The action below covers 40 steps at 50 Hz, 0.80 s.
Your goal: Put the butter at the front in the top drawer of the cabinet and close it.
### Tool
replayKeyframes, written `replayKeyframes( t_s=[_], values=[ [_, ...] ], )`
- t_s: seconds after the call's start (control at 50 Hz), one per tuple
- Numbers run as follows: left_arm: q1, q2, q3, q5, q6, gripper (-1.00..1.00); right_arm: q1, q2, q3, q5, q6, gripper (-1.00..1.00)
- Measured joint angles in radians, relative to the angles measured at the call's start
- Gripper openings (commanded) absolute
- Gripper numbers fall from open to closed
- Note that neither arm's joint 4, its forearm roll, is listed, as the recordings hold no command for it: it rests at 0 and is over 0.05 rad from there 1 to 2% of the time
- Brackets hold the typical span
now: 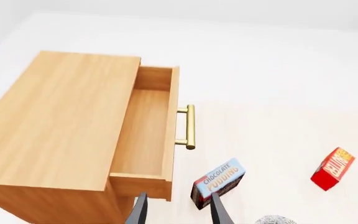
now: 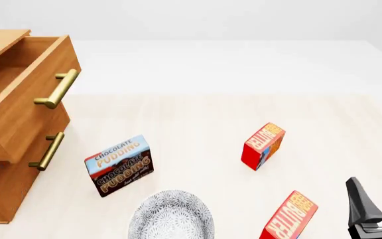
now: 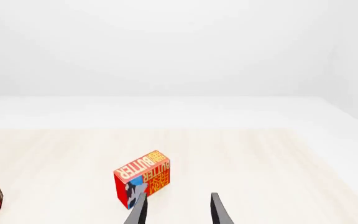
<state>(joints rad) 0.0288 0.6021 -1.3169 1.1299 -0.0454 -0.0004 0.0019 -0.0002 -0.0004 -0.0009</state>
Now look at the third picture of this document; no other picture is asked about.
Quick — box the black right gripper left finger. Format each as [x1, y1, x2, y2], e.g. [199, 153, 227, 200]
[124, 192, 149, 224]

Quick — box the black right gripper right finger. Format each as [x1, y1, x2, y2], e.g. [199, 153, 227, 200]
[210, 192, 236, 224]

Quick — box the red butter box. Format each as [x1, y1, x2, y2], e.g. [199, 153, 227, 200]
[113, 149, 171, 210]

